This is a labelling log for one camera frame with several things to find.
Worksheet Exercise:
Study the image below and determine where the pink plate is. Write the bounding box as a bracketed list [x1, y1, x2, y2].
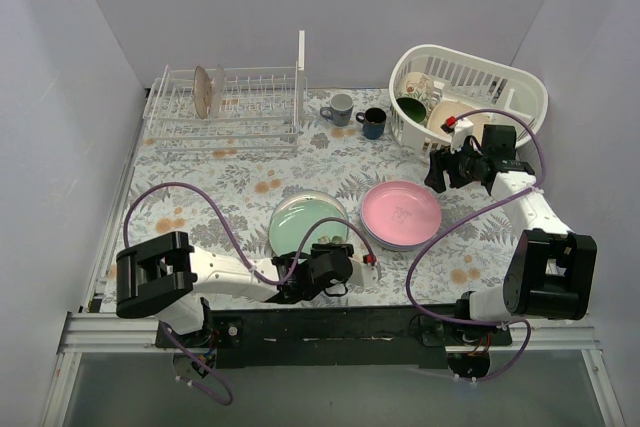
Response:
[360, 181, 442, 245]

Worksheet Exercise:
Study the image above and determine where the blue plate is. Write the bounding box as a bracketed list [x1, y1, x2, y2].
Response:
[369, 235, 428, 252]

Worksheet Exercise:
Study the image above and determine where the green plate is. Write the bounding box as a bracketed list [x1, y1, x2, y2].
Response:
[268, 200, 349, 256]

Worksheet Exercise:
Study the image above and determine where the white plate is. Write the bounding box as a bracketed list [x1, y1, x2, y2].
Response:
[277, 190, 345, 210]

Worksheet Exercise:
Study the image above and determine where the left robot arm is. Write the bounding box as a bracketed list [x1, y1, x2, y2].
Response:
[116, 232, 354, 347]

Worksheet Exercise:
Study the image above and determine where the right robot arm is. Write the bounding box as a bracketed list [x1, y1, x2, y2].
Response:
[425, 122, 597, 345]

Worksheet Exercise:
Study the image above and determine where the cream leaf-shaped dish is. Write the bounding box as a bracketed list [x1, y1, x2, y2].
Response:
[427, 100, 491, 141]

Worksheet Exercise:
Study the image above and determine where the floral tablecloth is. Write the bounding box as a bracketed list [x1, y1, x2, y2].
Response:
[116, 90, 518, 307]

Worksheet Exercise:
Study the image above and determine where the white plastic basket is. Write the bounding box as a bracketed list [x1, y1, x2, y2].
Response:
[388, 44, 548, 161]

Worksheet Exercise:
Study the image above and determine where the dark blue mug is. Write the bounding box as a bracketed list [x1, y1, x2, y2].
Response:
[356, 107, 387, 140]

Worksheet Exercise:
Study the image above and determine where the floral mug green inside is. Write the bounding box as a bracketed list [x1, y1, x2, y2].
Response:
[395, 72, 433, 123]

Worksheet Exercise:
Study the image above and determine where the grey mug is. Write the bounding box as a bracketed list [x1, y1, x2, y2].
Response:
[319, 93, 353, 127]

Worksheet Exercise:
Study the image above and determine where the white cutting board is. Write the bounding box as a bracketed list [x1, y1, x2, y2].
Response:
[297, 29, 306, 76]

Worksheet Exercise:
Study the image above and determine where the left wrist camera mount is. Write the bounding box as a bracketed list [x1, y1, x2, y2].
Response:
[348, 257, 381, 288]

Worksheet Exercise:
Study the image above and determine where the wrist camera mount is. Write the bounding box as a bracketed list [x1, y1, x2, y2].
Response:
[348, 257, 381, 288]
[441, 116, 474, 153]

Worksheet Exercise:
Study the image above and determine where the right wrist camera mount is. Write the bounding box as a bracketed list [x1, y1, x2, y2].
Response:
[441, 116, 474, 153]

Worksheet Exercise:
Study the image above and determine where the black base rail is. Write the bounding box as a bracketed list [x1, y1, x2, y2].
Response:
[178, 306, 511, 369]

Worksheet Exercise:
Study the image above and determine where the white wire dish rack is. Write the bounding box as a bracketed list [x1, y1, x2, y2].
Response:
[144, 65, 306, 153]

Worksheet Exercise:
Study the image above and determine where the aluminium frame rail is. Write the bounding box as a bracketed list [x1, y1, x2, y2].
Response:
[57, 313, 158, 353]

